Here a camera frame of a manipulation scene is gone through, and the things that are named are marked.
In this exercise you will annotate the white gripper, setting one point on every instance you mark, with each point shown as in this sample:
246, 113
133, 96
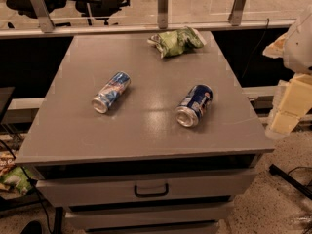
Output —
301, 49

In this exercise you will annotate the silver blue redbull can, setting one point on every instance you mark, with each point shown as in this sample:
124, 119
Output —
111, 91

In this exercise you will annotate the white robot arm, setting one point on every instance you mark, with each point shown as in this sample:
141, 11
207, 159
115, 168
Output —
298, 53

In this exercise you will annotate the dark blue pepsi can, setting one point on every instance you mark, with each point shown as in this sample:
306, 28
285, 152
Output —
193, 107

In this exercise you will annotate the black stand leg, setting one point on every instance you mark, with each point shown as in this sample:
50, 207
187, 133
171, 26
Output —
305, 190

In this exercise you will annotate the green chip bag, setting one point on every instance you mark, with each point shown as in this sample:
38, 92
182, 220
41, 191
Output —
175, 43

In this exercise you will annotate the grey drawer cabinet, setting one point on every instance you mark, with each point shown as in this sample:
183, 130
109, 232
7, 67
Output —
88, 163

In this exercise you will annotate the snack bags on floor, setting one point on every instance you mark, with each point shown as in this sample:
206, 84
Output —
12, 177

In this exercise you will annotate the right metal bracket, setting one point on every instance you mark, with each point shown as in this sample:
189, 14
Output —
236, 14

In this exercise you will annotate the metal bracket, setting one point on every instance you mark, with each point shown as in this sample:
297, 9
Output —
236, 14
162, 18
42, 14

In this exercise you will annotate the glass partition rail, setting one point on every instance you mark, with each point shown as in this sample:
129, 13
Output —
151, 28

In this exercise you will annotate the middle metal bracket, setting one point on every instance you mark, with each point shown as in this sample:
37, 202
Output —
162, 18

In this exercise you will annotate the black drawer handle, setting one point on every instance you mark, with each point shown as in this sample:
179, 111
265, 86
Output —
148, 192

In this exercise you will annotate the left metal bracket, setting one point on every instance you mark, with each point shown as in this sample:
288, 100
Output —
42, 14

